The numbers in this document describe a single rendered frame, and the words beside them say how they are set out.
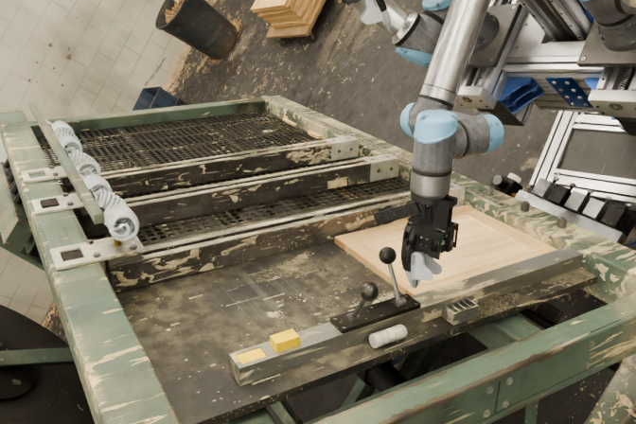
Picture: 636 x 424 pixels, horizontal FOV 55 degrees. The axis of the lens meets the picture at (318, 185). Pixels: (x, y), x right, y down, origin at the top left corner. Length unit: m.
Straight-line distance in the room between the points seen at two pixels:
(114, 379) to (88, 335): 0.14
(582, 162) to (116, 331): 2.00
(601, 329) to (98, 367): 0.95
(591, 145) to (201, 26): 4.06
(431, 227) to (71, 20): 5.77
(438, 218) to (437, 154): 0.13
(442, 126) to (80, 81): 5.76
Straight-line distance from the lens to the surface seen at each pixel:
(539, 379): 1.29
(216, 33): 5.97
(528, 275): 1.55
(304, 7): 4.82
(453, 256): 1.62
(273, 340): 1.18
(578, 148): 2.71
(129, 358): 1.11
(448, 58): 1.28
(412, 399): 1.08
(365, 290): 1.16
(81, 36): 6.67
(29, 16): 6.57
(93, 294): 1.30
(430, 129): 1.10
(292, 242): 1.61
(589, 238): 1.76
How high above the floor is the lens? 2.36
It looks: 37 degrees down
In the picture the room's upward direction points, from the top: 59 degrees counter-clockwise
